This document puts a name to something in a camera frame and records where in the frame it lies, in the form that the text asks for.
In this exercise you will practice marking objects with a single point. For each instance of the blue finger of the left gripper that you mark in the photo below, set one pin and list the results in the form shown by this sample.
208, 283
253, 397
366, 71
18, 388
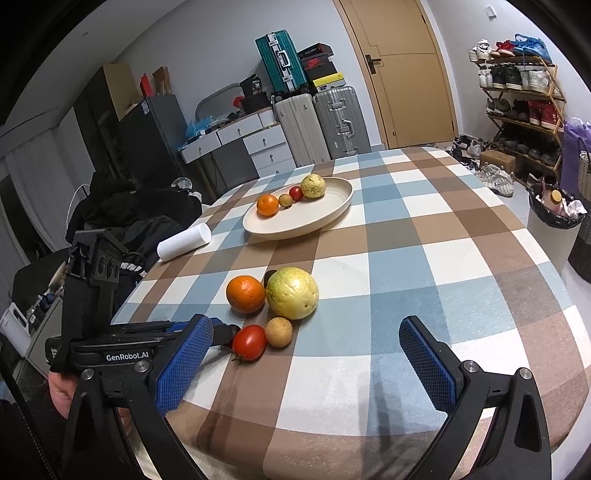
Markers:
199, 322
223, 334

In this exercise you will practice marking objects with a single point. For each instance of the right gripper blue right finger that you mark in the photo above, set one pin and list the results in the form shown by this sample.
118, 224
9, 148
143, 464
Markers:
436, 366

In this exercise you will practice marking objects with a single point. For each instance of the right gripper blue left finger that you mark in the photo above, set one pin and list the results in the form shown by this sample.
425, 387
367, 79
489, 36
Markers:
176, 364

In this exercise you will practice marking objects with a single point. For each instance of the red tomato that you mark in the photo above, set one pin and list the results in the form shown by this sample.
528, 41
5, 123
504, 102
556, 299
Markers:
249, 343
296, 194

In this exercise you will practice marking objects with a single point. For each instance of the orange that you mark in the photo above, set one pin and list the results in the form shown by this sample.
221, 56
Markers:
267, 205
245, 294

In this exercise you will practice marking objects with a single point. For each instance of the small brown longan fruit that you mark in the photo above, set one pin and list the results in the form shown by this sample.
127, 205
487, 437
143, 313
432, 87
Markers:
279, 332

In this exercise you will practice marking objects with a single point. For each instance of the dark plum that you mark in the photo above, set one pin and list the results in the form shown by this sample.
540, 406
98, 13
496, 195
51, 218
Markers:
267, 276

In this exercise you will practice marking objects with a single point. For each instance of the large yellow-green guava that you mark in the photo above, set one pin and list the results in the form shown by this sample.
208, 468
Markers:
292, 293

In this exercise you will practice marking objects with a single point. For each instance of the small yellow-green guava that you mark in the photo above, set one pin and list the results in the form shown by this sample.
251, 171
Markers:
313, 186

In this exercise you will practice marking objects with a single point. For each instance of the person's left hand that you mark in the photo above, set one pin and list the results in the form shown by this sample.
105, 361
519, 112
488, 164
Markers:
62, 389

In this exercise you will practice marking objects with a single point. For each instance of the white paper towel roll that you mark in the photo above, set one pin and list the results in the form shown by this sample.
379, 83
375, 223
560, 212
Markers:
183, 242

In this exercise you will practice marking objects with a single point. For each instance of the checkered tablecloth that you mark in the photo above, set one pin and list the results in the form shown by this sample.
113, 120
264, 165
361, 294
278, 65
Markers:
422, 236

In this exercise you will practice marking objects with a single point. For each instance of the black clothes pile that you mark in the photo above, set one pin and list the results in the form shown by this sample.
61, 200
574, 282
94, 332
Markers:
139, 218

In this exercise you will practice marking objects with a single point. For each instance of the cream round plate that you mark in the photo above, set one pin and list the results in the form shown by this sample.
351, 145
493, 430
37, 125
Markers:
303, 217

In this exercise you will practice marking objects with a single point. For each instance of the woven laundry basket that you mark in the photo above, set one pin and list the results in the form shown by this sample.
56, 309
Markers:
580, 256

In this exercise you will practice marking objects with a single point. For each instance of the white trash bin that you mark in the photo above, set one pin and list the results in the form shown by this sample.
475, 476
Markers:
554, 221

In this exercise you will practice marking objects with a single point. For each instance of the white drawer desk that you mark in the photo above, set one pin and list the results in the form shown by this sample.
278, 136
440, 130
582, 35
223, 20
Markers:
246, 149

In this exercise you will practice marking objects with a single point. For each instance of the black refrigerator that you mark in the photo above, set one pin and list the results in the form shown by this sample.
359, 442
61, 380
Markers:
127, 135

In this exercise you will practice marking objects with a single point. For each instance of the grey sneakers on floor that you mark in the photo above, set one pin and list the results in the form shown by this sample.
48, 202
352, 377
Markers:
497, 180

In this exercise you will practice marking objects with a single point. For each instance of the cardboard box on floor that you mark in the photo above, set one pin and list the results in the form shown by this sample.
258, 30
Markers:
502, 160

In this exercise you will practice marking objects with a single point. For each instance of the beige suitcase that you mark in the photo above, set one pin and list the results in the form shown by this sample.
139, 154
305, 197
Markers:
302, 129

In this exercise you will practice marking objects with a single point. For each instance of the silver suitcase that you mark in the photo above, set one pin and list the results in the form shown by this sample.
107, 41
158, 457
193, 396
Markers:
341, 119

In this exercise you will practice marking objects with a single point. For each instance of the teal suitcase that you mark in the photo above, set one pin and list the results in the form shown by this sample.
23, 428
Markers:
283, 65

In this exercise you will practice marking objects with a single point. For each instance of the purple bag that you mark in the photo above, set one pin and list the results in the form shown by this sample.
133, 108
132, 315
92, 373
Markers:
576, 138

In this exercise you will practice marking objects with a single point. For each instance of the stack of shoe boxes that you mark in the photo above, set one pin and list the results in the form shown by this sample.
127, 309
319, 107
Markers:
316, 61

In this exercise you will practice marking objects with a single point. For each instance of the wooden shoe rack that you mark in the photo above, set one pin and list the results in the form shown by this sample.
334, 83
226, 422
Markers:
527, 107

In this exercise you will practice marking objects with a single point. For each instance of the wooden door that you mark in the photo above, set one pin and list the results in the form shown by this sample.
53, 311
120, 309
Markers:
404, 71

